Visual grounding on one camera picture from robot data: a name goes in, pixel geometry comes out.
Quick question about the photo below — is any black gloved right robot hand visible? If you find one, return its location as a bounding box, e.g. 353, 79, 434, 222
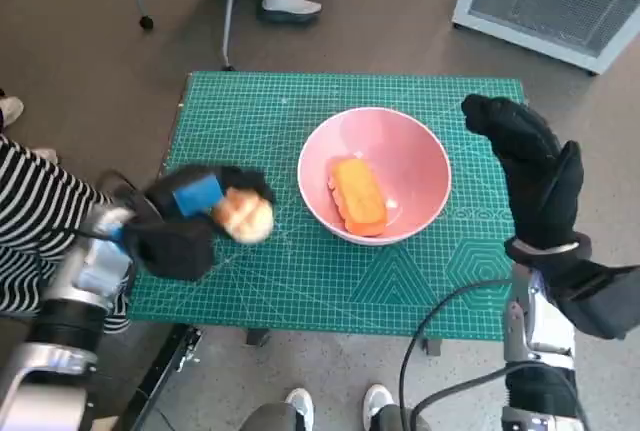
459, 93, 586, 252

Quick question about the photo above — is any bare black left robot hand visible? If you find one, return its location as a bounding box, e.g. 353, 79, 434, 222
142, 164, 277, 225

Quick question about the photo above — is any round toy bread bun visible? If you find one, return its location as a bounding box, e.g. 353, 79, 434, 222
215, 186, 275, 245

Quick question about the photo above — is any pink bowl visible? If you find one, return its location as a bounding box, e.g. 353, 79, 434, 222
297, 107, 453, 247

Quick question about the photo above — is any orange rectangular toy bread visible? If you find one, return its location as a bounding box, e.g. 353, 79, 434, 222
326, 158, 389, 238

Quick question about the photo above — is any green cutting mat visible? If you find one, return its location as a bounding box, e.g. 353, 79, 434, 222
124, 70, 526, 342

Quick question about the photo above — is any grey wheeled chair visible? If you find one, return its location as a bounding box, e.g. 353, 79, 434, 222
137, 0, 239, 71

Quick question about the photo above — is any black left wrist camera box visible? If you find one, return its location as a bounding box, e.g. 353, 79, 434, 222
119, 215, 216, 282

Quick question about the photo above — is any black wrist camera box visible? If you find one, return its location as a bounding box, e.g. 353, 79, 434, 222
547, 258, 640, 341
119, 215, 216, 282

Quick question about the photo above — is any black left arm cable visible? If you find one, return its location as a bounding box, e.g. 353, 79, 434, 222
97, 169, 151, 222

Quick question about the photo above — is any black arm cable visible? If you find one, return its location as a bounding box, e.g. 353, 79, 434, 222
399, 278, 514, 431
97, 169, 151, 222

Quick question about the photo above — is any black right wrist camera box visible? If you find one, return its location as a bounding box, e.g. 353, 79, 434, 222
547, 258, 640, 341

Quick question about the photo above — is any black metal frame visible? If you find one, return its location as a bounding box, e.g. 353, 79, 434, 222
119, 323, 204, 431

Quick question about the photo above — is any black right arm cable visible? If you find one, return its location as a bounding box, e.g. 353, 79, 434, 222
399, 278, 514, 431

